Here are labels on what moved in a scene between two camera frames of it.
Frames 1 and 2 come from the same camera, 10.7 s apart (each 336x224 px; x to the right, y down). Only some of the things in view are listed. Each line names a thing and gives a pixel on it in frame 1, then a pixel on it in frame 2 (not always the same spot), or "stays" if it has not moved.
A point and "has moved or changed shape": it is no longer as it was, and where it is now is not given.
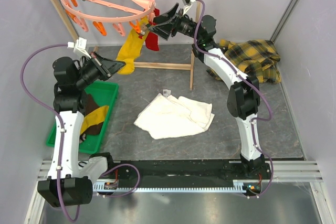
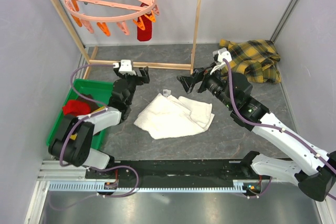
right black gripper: (164, 30) to (198, 75)
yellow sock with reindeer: (132, 49) to (74, 136)
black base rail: (196, 169) stays
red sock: (151, 38) has moved or changed shape
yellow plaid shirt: (256, 58) stays
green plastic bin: (105, 94) stays
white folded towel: (169, 116) stays
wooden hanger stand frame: (191, 66) stays
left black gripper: (106, 67) to (140, 79)
